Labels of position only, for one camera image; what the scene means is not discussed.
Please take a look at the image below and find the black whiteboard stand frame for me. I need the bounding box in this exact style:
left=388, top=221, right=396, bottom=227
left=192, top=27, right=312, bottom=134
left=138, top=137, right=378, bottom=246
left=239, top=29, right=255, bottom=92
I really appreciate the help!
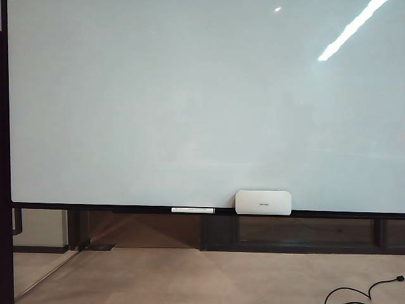
left=12, top=199, right=405, bottom=254

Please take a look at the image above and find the dark bent pipe bracket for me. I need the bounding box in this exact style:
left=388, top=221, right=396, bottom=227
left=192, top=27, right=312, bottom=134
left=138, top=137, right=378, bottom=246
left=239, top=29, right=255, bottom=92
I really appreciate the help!
left=11, top=207, right=24, bottom=236

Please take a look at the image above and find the black power cable with plug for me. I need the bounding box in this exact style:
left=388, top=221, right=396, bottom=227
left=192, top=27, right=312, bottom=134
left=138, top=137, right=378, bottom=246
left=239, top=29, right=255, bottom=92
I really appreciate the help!
left=324, top=274, right=405, bottom=304

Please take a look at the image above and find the large white glass whiteboard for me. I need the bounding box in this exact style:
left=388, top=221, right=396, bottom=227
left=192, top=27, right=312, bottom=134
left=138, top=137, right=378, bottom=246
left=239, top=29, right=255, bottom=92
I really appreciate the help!
left=6, top=0, right=405, bottom=213

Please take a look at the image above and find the white marker with black cap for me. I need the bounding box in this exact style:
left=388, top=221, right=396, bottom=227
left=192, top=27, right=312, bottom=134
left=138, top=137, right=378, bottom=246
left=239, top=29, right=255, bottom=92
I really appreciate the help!
left=171, top=206, right=218, bottom=214

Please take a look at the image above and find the dark vertical door frame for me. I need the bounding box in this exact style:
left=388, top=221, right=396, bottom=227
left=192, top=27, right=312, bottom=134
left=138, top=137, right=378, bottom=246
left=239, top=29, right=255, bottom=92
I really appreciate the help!
left=0, top=0, right=16, bottom=304

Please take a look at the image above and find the white rounded whiteboard eraser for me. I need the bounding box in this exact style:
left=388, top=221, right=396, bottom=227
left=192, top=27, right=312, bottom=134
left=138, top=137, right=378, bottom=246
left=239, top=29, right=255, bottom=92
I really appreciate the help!
left=234, top=189, right=292, bottom=217

